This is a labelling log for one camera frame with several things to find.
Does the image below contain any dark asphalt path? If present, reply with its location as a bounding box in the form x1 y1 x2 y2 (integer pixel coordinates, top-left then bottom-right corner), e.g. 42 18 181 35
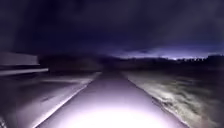
34 68 189 128

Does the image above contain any pale grass verge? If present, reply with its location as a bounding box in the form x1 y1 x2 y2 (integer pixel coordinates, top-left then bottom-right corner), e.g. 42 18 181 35
0 69 103 128
121 68 224 128

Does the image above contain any dark row of trees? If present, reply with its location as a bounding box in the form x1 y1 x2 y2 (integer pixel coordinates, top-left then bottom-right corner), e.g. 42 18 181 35
39 53 224 70

